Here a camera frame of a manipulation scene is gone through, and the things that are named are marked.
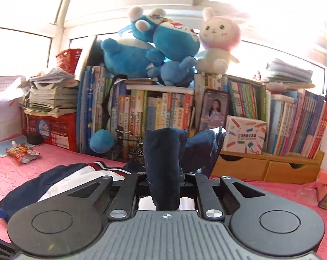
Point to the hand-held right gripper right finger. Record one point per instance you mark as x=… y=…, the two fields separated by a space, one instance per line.
x=198 y=187

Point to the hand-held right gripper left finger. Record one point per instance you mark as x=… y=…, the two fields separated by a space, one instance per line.
x=133 y=184

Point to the navy and white jacket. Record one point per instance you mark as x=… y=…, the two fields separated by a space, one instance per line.
x=163 y=162

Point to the black model bicycle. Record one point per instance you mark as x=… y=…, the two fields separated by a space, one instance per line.
x=140 y=154

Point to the blue booklet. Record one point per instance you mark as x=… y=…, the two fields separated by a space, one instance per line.
x=0 y=147

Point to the red snack packet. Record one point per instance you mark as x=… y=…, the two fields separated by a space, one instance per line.
x=21 y=151

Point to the white pencil-print box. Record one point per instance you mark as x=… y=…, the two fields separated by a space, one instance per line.
x=244 y=135

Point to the black smartphone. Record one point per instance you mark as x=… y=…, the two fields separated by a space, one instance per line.
x=213 y=111

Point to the row of thick colourful books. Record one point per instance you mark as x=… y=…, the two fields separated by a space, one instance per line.
x=152 y=108

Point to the small black box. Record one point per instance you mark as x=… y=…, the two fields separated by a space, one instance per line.
x=34 y=139

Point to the row of thin blue books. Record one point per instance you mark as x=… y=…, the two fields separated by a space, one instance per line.
x=87 y=108

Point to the red plastic crate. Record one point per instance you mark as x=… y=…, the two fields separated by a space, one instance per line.
x=63 y=130

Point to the wooden drawer organiser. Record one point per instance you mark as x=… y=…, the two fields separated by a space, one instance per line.
x=288 y=168

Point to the white storage box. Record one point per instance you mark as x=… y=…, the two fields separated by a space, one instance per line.
x=6 y=113

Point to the row of green-spined books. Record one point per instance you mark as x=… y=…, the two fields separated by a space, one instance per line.
x=242 y=97

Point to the row of pale blue books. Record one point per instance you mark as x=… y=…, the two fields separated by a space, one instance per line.
x=281 y=124

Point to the stack of paper workbooks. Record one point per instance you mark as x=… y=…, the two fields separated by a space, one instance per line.
x=52 y=97

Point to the red white candy cane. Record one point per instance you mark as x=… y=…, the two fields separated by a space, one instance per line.
x=257 y=75

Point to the blue white whale plush toy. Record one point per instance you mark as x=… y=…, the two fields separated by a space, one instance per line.
x=125 y=57

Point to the row of red blue-spined books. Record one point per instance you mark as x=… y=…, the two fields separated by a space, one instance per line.
x=312 y=124

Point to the red plastic basket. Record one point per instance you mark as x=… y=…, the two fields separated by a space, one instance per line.
x=68 y=59

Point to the stack of pale blue folders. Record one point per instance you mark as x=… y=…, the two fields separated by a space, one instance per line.
x=288 y=71

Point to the blue cat plush toy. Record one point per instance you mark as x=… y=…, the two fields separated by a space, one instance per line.
x=174 y=40

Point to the pink white rabbit plush toy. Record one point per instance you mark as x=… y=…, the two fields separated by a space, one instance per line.
x=217 y=29

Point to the window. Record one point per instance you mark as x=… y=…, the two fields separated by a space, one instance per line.
x=68 y=13

